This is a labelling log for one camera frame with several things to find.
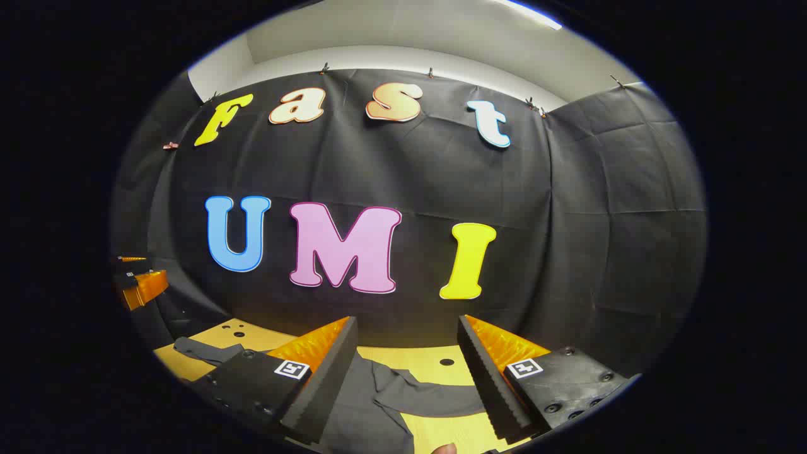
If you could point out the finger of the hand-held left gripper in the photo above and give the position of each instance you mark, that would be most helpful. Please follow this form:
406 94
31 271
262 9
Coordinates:
131 258
148 287

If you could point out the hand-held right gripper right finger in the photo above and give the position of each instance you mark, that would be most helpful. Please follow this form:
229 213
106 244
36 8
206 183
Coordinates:
488 391

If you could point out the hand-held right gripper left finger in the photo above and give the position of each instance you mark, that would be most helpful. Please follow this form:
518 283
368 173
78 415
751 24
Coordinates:
328 391

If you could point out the grey collared shirt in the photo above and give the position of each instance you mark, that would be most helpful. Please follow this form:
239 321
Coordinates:
378 403

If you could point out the black backdrop cloth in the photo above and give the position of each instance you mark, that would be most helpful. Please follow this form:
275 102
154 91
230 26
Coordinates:
410 176

